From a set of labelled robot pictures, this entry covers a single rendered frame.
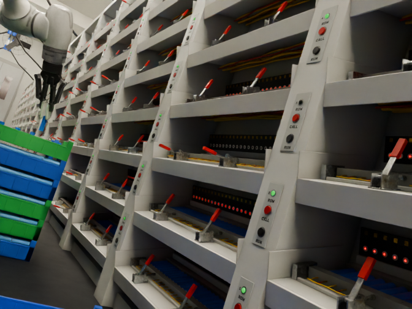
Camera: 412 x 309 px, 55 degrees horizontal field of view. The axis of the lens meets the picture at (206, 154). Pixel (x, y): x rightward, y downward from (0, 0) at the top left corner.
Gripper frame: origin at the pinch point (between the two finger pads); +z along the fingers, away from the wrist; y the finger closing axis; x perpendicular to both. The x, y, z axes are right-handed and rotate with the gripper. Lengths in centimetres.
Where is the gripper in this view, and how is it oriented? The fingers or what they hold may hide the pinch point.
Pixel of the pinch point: (45, 110)
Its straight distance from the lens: 175.6
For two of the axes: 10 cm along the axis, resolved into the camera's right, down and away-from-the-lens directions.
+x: 1.3, -3.0, 9.5
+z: -2.7, 9.1, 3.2
